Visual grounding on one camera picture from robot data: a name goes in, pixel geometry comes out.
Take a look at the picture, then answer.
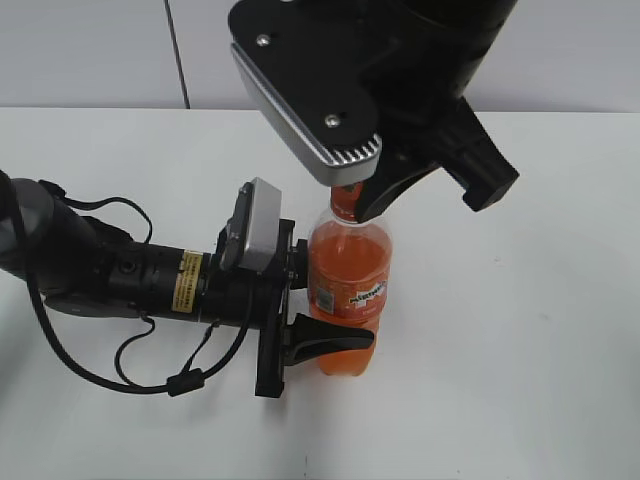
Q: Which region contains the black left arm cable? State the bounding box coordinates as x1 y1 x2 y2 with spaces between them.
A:
0 172 251 399

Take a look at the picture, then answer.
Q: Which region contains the orange bottle cap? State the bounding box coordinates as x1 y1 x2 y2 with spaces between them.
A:
330 182 363 223

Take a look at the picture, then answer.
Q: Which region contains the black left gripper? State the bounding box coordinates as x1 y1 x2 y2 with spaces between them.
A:
200 219 375 398

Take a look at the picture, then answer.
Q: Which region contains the orange soda bottle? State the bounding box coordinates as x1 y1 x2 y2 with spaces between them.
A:
306 204 393 377

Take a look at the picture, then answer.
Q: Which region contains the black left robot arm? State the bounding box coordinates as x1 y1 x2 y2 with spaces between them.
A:
1 177 374 398

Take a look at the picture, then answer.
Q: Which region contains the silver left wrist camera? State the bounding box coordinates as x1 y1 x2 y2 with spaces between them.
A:
220 177 282 273

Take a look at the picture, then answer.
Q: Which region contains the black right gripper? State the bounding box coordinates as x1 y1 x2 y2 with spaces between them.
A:
355 29 519 223

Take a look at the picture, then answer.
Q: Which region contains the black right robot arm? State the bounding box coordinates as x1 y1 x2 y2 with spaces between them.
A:
355 1 519 223

